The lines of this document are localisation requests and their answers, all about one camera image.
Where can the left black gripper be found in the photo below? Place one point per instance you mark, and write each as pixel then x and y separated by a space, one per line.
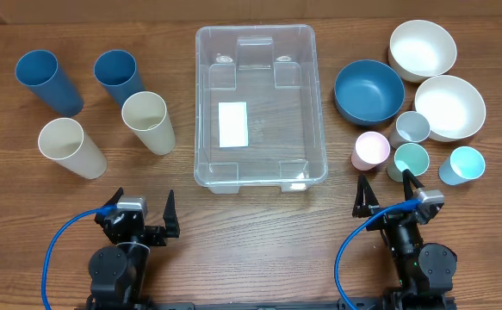
pixel 171 220

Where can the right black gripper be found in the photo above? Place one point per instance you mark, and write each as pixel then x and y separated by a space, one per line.
pixel 365 206

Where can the green small cup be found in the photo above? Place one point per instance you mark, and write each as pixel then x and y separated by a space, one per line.
pixel 410 156

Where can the pink small cup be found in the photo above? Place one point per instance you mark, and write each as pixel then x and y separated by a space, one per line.
pixel 371 149

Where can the grey small cup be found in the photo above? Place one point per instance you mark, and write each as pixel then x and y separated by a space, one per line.
pixel 410 127

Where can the light blue small cup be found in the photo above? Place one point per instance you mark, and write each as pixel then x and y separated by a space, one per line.
pixel 463 165

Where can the cream tall cup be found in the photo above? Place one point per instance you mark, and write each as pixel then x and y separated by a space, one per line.
pixel 146 114
pixel 65 142

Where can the blue bowl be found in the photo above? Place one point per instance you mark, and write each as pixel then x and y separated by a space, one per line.
pixel 368 92

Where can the cream bowl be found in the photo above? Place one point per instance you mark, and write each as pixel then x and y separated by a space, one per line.
pixel 454 108
pixel 419 49

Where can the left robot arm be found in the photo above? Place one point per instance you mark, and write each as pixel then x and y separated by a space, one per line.
pixel 118 271

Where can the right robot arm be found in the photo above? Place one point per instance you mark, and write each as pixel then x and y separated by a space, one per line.
pixel 425 270

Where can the white label in bin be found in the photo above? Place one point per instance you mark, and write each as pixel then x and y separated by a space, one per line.
pixel 233 124

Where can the blue tall cup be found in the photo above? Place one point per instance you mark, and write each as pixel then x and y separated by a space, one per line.
pixel 118 73
pixel 40 71

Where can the clear plastic storage bin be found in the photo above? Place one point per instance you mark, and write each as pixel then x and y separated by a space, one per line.
pixel 274 69

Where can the blue tall cup far left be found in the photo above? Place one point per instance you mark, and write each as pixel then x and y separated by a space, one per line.
pixel 40 71

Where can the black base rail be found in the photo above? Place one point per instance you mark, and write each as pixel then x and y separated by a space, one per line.
pixel 268 305

